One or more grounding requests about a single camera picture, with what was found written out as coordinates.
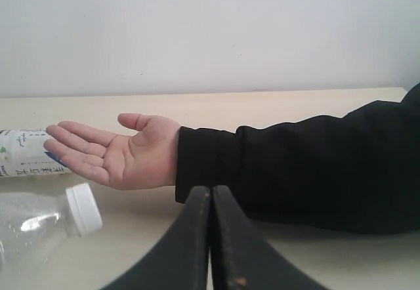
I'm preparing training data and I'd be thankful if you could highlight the black sleeved forearm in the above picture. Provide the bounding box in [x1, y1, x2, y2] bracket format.
[175, 87, 419, 234]

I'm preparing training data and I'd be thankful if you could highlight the green lime label bottle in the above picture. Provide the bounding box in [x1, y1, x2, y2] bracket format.
[1, 183, 102, 285]

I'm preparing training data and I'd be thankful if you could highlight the person's open hand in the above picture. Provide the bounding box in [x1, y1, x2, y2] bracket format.
[44, 114, 180, 190]

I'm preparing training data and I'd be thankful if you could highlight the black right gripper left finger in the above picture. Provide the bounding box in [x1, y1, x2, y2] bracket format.
[104, 186, 210, 290]

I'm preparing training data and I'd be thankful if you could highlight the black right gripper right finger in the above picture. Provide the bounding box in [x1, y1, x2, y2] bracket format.
[209, 186, 325, 290]

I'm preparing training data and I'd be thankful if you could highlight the Suntory oolong tea bottle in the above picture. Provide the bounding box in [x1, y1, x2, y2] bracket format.
[0, 129, 70, 177]

